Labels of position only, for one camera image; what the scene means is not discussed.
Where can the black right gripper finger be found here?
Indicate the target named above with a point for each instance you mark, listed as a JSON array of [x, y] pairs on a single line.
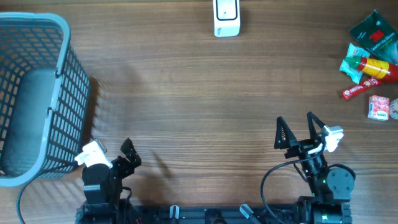
[[284, 137], [312, 119]]

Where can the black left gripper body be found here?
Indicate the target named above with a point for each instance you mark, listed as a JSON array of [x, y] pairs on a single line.
[[122, 168]]

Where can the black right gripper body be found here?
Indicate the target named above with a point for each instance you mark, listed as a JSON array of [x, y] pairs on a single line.
[[301, 146]]

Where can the red Nescafe sachet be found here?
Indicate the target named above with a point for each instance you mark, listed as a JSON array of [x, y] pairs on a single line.
[[357, 89]]

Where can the mint green wipes pack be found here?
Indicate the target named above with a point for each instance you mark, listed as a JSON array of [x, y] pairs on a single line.
[[353, 73]]

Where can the orange Kleenex tissue pack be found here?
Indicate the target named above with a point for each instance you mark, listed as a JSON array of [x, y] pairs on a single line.
[[378, 108]]

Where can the green lid Knorr jar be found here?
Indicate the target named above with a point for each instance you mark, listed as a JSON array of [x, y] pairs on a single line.
[[393, 109]]

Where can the red sauce bottle green cap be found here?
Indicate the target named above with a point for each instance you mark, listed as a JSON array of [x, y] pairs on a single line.
[[381, 70]]

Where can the green 3M gloves package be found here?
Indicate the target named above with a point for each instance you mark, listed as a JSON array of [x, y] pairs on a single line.
[[377, 36]]

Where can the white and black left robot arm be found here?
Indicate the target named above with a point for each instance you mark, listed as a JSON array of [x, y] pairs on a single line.
[[107, 200]]

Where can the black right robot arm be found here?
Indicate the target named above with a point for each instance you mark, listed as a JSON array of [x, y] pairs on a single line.
[[330, 185]]

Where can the white barcode scanner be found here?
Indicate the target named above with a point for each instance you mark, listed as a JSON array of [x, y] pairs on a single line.
[[227, 19]]

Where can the grey plastic shopping basket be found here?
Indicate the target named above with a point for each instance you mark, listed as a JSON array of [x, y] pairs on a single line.
[[44, 97]]

